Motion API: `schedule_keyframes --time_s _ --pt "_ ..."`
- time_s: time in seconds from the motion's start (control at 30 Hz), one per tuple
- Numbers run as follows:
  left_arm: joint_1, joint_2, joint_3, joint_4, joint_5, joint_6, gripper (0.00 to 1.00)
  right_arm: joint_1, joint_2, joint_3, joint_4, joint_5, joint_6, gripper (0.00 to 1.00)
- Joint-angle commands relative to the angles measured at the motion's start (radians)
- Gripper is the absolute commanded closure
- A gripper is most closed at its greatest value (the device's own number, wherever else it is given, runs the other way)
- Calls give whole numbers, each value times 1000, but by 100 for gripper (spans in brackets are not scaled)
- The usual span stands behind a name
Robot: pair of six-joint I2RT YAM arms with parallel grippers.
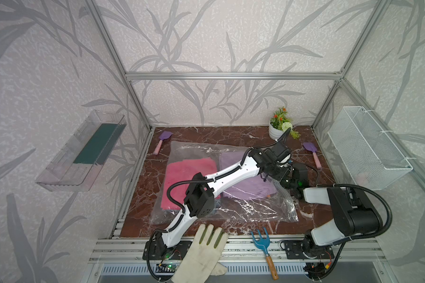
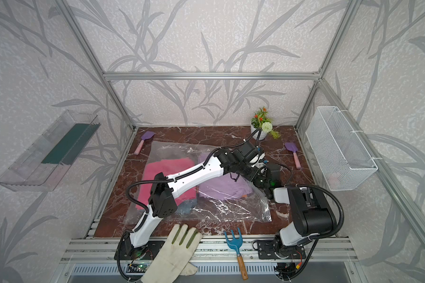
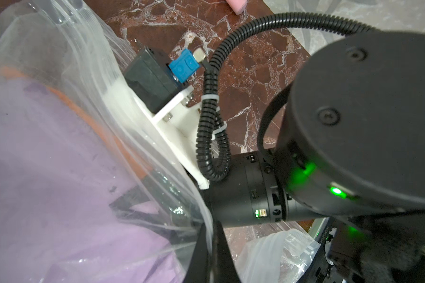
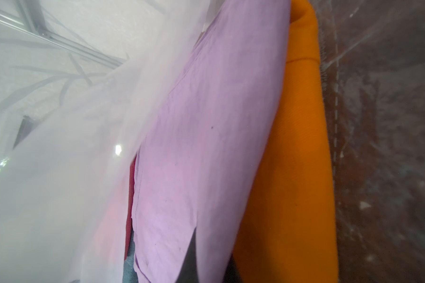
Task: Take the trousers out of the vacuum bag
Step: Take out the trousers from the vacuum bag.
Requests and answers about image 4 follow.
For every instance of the aluminium frame rail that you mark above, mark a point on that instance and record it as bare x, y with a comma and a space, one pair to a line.
28, 17

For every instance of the grey-blue folded garment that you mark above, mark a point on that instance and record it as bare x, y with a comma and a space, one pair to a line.
129, 274

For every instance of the lilac trousers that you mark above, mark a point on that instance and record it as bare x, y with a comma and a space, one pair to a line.
196, 166

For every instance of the orange trousers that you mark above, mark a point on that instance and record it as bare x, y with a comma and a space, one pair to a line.
288, 233

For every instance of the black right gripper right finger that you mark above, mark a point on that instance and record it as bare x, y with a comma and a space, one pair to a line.
231, 274

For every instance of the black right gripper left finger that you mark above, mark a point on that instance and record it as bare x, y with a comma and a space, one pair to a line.
188, 272

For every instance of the clear plastic vacuum bag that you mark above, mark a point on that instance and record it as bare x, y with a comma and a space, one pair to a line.
70, 128

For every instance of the pink folded garment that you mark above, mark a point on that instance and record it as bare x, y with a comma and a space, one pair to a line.
129, 208

